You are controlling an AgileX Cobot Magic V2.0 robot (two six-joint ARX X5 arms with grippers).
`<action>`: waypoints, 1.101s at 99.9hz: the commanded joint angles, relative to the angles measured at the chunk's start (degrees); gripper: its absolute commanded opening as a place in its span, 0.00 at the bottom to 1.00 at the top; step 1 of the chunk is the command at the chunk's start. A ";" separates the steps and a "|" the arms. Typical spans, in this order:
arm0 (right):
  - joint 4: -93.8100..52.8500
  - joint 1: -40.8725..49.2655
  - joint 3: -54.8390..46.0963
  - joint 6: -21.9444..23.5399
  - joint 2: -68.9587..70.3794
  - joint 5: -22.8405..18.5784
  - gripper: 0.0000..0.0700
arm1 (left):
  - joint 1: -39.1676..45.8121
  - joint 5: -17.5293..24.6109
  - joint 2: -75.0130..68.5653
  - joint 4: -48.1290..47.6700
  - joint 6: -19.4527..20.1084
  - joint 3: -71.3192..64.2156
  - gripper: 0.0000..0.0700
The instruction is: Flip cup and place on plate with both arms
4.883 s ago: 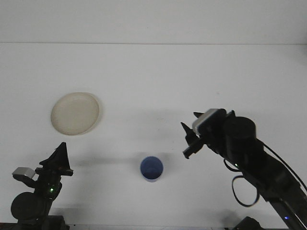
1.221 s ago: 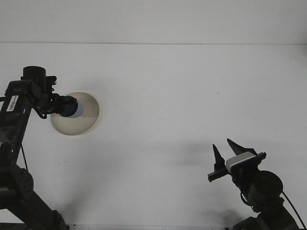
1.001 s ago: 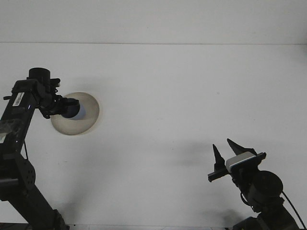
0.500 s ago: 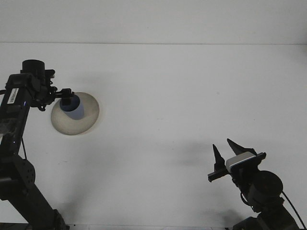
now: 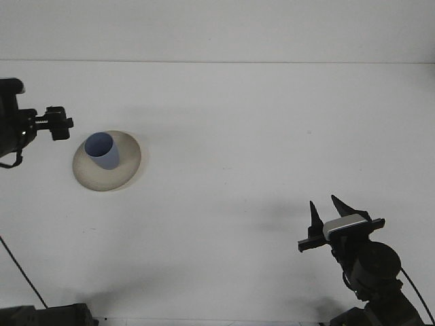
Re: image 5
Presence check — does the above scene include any pale blue cup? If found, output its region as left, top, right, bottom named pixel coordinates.
left=84, top=132, right=120, bottom=170

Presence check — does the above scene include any pale round plate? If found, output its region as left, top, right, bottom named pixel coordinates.
left=72, top=130, right=142, bottom=192

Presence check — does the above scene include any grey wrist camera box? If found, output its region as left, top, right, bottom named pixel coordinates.
left=322, top=213, right=374, bottom=240

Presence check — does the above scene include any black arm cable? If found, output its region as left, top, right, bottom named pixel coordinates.
left=0, top=152, right=48, bottom=310
left=398, top=266, right=432, bottom=323

